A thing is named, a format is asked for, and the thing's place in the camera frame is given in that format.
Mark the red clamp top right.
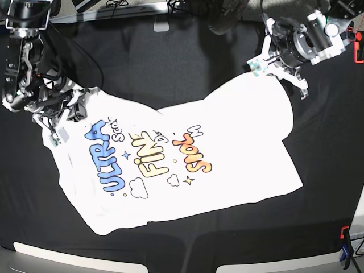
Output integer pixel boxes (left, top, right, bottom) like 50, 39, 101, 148
354, 31, 364, 64

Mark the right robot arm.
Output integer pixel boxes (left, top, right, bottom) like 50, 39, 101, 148
1, 1, 86, 133

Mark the white printed t-shirt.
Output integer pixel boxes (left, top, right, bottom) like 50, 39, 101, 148
42, 72, 302, 235

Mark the red blue clamp bottom right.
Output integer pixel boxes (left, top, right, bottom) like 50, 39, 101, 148
339, 225, 354, 270

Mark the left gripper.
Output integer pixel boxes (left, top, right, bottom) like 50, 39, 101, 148
260, 16, 308, 100

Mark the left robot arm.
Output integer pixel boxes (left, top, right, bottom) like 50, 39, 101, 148
248, 1, 363, 99

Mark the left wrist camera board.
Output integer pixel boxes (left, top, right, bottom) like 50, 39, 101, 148
246, 56, 268, 77

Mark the black tablecloth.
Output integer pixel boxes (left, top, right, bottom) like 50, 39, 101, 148
1, 16, 363, 272

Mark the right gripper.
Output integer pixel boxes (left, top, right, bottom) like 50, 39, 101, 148
32, 84, 87, 134

